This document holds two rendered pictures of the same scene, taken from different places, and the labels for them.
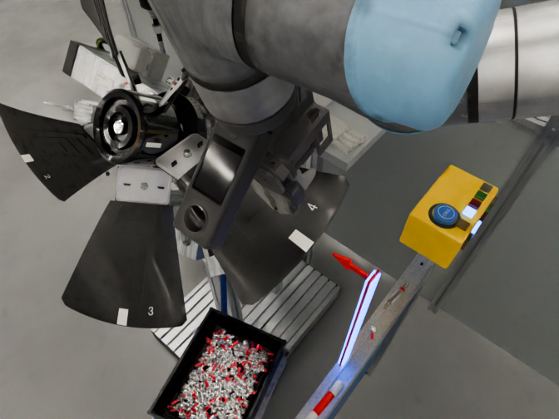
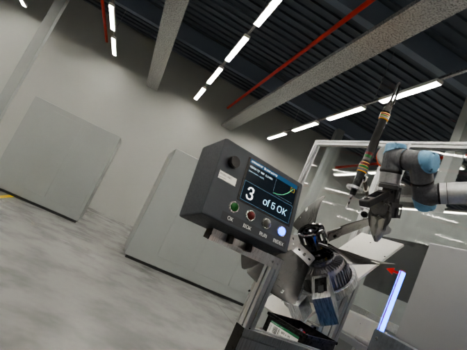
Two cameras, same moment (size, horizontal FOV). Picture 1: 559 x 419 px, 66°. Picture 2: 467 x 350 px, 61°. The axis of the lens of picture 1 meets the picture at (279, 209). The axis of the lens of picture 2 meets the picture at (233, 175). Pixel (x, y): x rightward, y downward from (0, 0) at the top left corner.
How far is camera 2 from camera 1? 136 cm
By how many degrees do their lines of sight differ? 64
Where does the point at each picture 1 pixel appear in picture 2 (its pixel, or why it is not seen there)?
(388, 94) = (423, 158)
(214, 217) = (372, 198)
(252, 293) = (353, 262)
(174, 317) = (290, 299)
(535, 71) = (449, 185)
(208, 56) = (390, 163)
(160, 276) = (293, 283)
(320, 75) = (413, 157)
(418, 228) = not seen: hidden behind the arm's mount
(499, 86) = (443, 187)
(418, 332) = not seen: outside the picture
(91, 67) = not seen: hidden behind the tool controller
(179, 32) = (388, 157)
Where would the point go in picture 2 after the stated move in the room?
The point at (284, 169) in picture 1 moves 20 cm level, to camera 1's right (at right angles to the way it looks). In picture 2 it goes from (390, 205) to (449, 226)
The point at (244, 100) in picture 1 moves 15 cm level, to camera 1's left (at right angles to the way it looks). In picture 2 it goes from (392, 176) to (351, 162)
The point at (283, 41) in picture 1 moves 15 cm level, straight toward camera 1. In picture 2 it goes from (408, 154) to (414, 139)
